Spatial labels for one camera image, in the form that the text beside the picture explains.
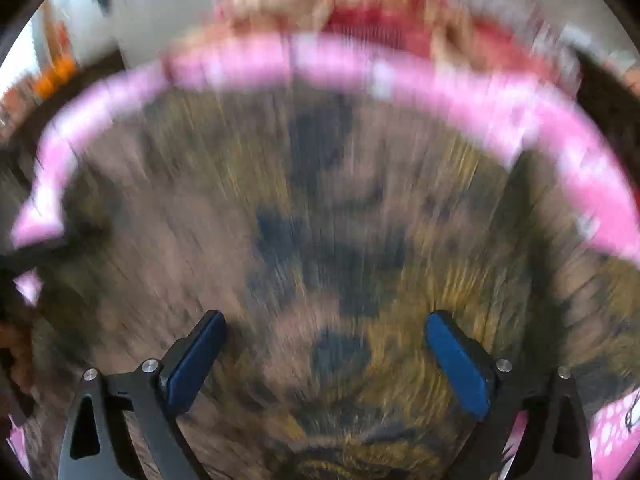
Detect pink penguin blanket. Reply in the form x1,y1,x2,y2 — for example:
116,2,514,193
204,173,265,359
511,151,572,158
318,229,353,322
1,35,639,479

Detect red orange crumpled quilt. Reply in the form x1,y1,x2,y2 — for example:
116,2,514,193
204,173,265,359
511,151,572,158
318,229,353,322
171,0,579,91

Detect dark carved wooden cabinet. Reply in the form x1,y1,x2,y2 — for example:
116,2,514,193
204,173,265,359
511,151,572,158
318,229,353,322
573,48,640,188

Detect brown floral batik shirt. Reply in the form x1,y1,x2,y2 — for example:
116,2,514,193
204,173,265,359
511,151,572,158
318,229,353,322
25,84,639,479

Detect orange plastic basin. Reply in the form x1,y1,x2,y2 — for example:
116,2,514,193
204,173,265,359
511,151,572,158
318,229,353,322
32,54,78,101

